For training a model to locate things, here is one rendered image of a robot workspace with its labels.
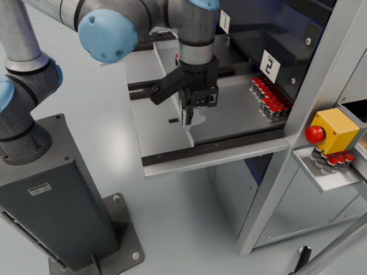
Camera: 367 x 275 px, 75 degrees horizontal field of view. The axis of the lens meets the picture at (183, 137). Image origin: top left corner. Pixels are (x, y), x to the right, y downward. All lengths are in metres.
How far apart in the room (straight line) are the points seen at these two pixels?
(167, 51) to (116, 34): 0.74
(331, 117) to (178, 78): 0.34
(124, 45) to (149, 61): 0.65
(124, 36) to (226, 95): 0.52
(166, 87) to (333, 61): 0.34
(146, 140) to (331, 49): 0.48
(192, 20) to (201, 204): 1.24
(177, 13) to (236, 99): 0.43
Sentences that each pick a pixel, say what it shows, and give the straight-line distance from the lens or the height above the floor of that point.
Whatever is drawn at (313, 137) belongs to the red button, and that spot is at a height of 1.00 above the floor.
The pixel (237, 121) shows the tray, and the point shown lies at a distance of 0.75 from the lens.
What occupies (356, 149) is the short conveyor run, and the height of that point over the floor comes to 0.93.
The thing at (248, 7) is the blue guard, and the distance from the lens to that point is 0.86.
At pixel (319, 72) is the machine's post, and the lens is 0.60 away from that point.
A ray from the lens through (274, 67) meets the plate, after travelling 0.73.
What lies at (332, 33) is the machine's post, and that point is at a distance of 0.58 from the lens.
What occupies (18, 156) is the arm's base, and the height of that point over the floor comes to 0.82.
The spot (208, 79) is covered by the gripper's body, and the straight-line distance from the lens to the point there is 0.57.
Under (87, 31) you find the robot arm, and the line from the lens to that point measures 0.40.
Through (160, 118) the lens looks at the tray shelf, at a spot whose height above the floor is 0.88.
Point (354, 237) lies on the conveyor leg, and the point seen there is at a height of 0.68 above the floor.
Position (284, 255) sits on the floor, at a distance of 1.54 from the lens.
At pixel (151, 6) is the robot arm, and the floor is 1.23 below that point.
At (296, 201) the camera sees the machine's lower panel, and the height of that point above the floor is 0.52.
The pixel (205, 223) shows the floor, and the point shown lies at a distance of 1.51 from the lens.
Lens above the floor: 1.37
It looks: 46 degrees down
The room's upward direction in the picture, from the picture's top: straight up
